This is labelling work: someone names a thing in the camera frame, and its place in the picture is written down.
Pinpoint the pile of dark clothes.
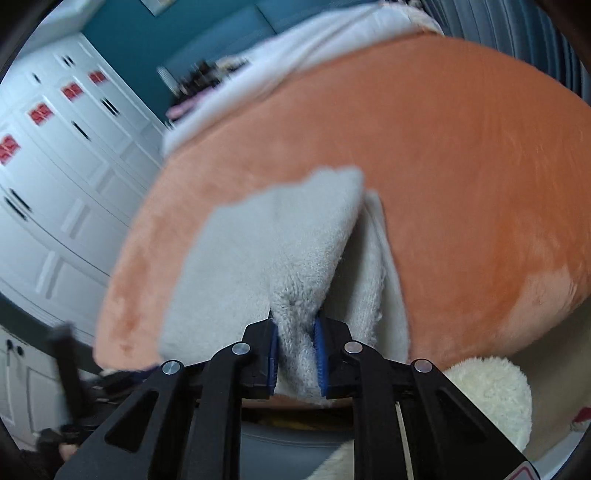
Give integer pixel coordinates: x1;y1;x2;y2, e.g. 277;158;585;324
166;54;254;121

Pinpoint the white wardrobe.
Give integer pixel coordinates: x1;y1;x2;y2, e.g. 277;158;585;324
0;32;168;344

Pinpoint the grey sweater with black hearts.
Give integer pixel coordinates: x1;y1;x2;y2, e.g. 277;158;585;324
159;167;411;398

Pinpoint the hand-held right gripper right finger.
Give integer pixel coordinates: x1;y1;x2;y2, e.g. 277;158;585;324
314;315;540;480

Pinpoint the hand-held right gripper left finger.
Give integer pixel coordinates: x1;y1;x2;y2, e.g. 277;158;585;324
54;320;279;480

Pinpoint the white duvet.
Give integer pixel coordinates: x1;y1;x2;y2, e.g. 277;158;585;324
161;0;446;157

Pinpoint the orange plush blanket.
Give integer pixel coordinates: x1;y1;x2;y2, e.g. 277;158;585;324
92;34;591;408

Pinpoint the grey-blue bed frame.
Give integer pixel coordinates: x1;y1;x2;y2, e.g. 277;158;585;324
240;415;357;480

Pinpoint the grey-blue pleated curtain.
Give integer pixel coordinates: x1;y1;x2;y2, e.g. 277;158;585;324
425;0;591;101

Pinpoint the blue upholstered headboard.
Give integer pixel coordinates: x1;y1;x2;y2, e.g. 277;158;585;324
157;0;384;95

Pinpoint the white floral fabric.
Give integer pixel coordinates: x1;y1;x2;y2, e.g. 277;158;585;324
567;406;591;435

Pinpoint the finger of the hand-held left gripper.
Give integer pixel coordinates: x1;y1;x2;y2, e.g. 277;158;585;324
48;322;88;424

